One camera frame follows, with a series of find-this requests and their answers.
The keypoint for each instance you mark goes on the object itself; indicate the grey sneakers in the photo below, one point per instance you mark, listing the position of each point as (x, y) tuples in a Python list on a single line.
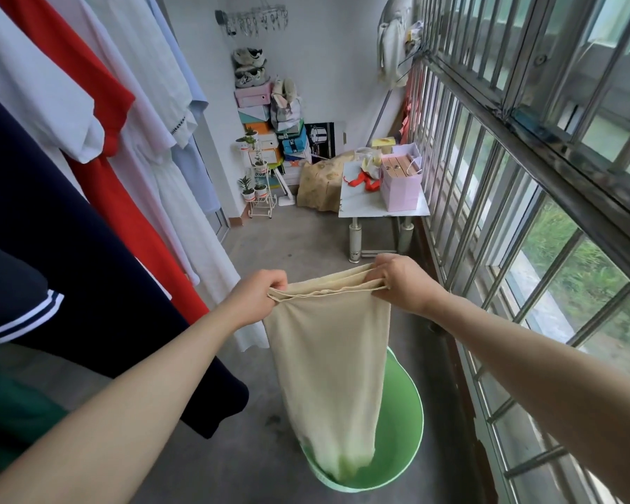
[(250, 67)]

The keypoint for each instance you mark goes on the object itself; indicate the white hanging garment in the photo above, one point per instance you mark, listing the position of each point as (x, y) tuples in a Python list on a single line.
[(393, 44)]

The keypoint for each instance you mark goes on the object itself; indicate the green plastic basin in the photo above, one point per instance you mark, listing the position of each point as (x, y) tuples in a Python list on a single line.
[(393, 430)]

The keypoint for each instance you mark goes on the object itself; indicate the black appliance box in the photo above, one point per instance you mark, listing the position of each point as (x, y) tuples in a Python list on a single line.
[(320, 140)]

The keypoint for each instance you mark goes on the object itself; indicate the person's left hand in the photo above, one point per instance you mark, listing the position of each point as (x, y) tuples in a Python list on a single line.
[(253, 298)]

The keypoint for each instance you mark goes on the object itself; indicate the white folding table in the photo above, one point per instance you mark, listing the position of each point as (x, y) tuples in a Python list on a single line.
[(370, 204)]

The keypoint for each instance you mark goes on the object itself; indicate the white long dress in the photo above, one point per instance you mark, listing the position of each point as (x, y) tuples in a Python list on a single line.
[(157, 152)]

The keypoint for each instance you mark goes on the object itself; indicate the light blue shirt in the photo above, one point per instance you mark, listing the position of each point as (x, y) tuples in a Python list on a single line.
[(194, 131)]

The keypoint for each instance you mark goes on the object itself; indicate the white short-sleeved shirt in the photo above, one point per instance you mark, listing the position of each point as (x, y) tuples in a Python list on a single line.
[(31, 89)]

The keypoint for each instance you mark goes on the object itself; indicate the green garment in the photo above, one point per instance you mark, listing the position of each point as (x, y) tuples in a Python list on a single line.
[(10, 419)]

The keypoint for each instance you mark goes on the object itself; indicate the pink paper gift bag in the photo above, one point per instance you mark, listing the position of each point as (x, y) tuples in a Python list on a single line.
[(400, 183)]

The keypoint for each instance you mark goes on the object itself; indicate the red ribbon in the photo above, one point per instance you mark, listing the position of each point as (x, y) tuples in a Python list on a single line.
[(364, 180)]

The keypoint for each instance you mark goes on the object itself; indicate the metal window security grille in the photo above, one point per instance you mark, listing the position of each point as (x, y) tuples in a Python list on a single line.
[(530, 204)]

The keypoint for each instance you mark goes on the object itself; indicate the cream cloth garment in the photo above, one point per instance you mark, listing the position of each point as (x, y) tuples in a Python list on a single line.
[(329, 372)]

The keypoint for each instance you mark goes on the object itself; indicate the person's right forearm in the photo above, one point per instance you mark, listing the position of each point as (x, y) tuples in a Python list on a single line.
[(551, 367)]

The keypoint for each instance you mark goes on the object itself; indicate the person's right hand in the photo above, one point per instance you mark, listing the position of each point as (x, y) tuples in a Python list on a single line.
[(407, 283)]

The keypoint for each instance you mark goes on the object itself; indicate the red shirt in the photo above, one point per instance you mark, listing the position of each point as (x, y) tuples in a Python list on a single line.
[(110, 167)]

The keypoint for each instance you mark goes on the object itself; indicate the person's right fingers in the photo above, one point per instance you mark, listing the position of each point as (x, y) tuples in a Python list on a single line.
[(378, 270)]

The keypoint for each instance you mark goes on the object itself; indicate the hanging metal clip rack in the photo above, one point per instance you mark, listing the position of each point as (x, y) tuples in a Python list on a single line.
[(253, 19)]

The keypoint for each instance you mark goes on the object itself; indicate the white metal plant stand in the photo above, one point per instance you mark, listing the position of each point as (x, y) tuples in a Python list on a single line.
[(261, 183)]

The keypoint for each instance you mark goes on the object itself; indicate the navy shirt with white stripes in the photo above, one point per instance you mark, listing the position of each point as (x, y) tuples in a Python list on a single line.
[(78, 267)]

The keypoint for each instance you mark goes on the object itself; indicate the person's left forearm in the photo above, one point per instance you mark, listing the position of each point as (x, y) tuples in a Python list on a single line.
[(119, 409)]

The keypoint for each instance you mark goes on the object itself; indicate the small potted green plant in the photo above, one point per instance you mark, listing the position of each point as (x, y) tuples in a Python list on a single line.
[(261, 190), (246, 187), (259, 164), (246, 138)]

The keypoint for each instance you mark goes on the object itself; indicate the yellow tissue box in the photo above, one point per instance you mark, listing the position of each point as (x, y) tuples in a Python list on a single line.
[(383, 145)]

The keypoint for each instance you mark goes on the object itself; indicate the clear plastic bag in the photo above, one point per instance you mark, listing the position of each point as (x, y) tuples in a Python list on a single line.
[(368, 161)]

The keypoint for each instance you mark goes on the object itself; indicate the stack of coloured shoe boxes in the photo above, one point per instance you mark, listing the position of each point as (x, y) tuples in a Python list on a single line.
[(273, 132)]

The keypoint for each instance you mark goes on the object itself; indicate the person's left fingers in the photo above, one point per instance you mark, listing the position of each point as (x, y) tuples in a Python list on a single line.
[(279, 285)]

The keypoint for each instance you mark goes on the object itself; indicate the yellow patterned sack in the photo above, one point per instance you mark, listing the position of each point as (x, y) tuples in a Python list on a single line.
[(321, 182)]

